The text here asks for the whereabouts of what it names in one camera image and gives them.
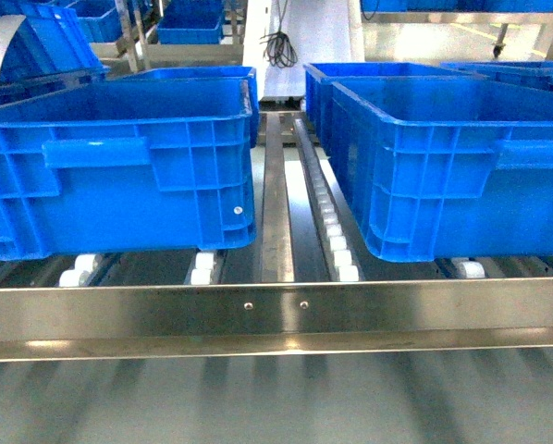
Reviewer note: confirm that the blue bin behind right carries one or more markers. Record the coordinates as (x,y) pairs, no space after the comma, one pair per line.
(319,79)

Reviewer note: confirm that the blue bin front right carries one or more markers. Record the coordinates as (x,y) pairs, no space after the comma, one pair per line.
(445,167)

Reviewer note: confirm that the tilted blue bin behind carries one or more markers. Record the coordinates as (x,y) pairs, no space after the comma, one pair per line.
(49,41)

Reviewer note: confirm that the blue bin front left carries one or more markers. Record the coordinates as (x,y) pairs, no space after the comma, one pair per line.
(122,166)

